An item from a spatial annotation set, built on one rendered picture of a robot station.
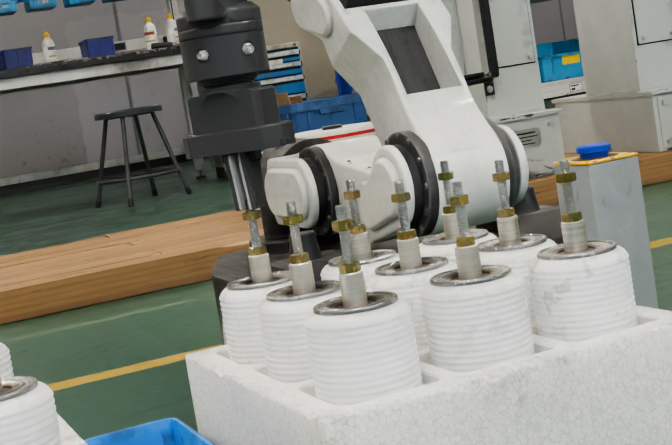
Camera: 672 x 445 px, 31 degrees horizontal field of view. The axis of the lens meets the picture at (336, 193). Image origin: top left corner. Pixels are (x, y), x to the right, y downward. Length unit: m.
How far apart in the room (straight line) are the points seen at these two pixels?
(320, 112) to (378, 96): 4.09
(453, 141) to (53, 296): 1.65
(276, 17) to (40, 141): 2.60
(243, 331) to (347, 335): 0.25
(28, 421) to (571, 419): 0.47
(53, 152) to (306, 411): 8.55
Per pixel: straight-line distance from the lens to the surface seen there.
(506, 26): 3.64
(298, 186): 1.92
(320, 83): 7.74
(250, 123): 1.26
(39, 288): 3.06
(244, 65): 1.25
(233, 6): 1.26
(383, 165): 1.60
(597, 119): 4.09
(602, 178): 1.41
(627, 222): 1.43
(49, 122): 9.55
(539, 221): 1.81
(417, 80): 1.73
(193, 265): 3.14
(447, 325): 1.11
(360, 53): 1.70
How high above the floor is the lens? 0.45
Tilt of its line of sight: 5 degrees down
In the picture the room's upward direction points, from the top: 9 degrees counter-clockwise
